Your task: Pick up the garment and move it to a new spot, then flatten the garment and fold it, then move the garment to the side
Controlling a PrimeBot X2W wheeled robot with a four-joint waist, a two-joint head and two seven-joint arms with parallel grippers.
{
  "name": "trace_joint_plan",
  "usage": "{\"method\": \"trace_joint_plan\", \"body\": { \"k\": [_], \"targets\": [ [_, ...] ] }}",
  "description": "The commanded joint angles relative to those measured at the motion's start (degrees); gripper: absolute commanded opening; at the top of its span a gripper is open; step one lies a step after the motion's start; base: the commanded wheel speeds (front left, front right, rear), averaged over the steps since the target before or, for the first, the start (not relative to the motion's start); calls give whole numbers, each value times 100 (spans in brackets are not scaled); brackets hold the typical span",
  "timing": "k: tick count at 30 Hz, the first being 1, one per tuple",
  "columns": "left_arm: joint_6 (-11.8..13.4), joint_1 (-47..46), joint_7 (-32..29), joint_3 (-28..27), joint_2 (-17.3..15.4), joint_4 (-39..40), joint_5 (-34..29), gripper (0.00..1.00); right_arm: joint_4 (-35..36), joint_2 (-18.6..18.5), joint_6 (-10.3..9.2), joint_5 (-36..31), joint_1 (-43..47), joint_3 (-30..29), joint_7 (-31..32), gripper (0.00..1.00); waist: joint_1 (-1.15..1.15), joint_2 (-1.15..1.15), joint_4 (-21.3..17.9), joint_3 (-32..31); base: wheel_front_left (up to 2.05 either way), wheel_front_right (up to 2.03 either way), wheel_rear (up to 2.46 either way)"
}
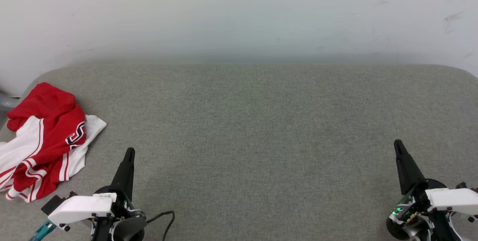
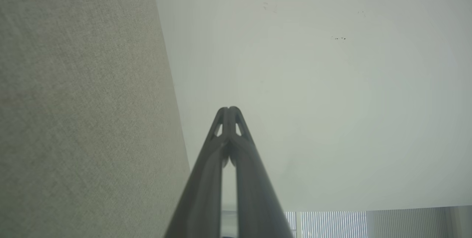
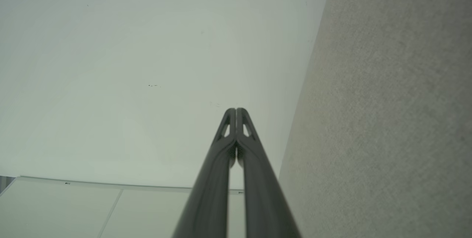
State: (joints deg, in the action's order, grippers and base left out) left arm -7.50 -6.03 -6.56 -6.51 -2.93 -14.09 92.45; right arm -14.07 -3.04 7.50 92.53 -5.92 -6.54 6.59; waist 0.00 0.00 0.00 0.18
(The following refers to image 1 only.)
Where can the red white basketball jersey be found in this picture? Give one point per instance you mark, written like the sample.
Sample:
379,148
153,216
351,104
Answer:
48,136

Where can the grey fabric sofa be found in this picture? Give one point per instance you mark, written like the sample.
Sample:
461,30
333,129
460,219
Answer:
242,140

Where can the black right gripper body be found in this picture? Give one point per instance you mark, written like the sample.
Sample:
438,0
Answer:
410,215

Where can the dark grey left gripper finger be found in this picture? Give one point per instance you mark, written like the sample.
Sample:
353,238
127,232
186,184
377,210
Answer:
125,177

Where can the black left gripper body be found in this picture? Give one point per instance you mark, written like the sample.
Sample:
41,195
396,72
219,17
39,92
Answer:
125,226

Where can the grey metal frame tube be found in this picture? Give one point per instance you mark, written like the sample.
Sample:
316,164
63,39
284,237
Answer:
6,101

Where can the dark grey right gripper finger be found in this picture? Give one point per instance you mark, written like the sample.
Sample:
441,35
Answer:
407,170

